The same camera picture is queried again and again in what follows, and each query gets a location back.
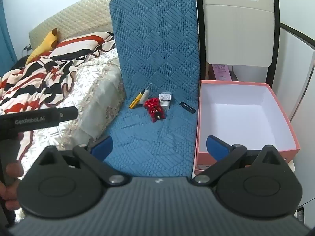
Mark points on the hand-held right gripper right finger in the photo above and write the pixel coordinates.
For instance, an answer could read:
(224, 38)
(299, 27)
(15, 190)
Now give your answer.
(216, 148)

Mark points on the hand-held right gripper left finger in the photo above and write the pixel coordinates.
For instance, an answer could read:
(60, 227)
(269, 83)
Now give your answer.
(102, 148)

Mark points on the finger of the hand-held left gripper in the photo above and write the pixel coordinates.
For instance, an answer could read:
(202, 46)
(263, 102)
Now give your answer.
(69, 114)

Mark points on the pink cardboard box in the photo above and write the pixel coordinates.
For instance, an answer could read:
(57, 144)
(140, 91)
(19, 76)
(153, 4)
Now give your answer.
(246, 113)

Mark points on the yellow screwdriver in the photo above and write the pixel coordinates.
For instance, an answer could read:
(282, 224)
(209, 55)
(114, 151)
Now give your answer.
(136, 100)

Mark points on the red toy figure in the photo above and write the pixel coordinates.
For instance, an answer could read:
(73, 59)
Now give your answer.
(155, 109)

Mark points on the white charger with grey face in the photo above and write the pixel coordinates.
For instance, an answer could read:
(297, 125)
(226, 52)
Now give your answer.
(165, 95)

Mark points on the person's left hand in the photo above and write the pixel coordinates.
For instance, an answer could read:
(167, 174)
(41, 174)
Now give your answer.
(11, 194)

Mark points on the striped blanket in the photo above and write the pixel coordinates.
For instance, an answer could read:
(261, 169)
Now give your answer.
(32, 83)

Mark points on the white embroidered bedspread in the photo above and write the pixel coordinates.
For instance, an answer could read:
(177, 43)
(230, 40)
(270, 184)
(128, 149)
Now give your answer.
(98, 83)

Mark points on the black flat label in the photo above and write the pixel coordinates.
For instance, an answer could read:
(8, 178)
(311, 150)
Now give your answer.
(188, 107)

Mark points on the white cube plug charger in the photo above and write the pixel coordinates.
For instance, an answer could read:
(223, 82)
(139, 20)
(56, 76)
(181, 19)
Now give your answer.
(166, 105)

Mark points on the yellow plush toy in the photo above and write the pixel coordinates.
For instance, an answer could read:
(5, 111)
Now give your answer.
(44, 46)

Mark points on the striped pillow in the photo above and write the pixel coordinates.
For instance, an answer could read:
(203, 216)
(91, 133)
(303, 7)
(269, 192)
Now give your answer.
(83, 43)

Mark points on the pink carton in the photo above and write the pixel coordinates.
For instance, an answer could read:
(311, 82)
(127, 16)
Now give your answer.
(221, 72)

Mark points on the blue curtain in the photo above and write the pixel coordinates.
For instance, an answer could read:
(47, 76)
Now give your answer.
(6, 34)

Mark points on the cream quilted headboard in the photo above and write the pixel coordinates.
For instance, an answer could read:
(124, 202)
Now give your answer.
(81, 17)

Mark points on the blue quilted mat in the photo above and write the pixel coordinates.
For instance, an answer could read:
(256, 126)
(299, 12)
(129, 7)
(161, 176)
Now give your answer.
(157, 41)

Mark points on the white wardrobe door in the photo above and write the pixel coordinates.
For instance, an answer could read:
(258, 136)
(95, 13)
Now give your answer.
(292, 59)

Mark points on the black metal bar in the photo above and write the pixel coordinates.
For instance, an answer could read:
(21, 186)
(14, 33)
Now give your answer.
(299, 35)

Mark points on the cream chair with black frame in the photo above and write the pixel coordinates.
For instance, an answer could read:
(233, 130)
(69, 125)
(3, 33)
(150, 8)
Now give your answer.
(238, 32)

